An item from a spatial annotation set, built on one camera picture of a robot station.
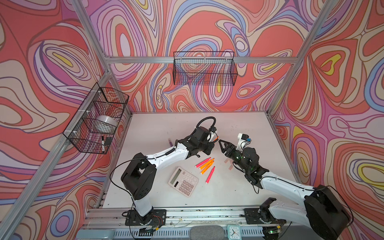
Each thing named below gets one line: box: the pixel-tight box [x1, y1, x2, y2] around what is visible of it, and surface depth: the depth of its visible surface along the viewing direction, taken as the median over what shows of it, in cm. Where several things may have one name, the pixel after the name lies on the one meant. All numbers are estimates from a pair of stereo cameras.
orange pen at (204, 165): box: [199, 158, 215, 170], surface depth 93 cm
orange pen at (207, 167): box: [200, 160, 215, 175], surface depth 91 cm
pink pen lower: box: [205, 166, 216, 184], surface depth 88 cm
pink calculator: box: [168, 166, 199, 198], surface depth 84 cm
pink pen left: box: [195, 157, 212, 168], surface depth 95 cm
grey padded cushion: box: [189, 225, 225, 240], surface depth 68 cm
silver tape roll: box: [91, 115, 117, 133], surface depth 74 cm
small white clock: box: [227, 224, 242, 240], surface depth 69 cm
